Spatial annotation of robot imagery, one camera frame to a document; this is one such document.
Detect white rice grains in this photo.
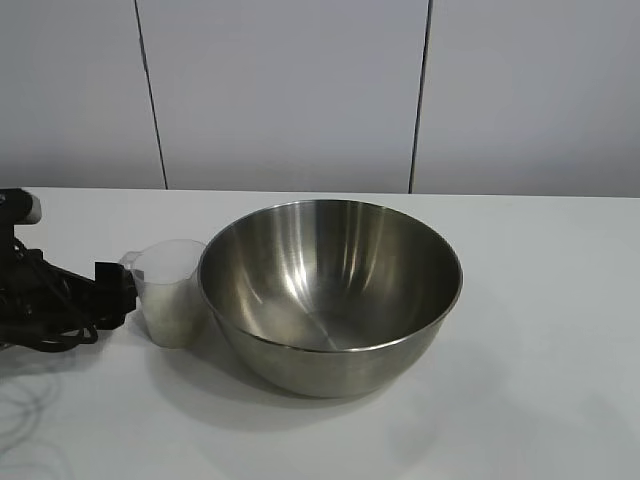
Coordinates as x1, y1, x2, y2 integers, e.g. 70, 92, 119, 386
144, 279, 202, 348

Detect translucent plastic measuring cup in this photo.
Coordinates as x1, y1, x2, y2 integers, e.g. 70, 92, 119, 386
119, 238, 207, 349

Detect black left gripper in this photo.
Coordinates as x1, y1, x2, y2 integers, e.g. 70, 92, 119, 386
0, 224, 138, 336

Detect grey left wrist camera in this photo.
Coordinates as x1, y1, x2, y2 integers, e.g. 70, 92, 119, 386
0, 188, 40, 227

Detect stainless steel mixing bowl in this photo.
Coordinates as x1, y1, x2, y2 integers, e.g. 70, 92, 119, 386
197, 198, 465, 399

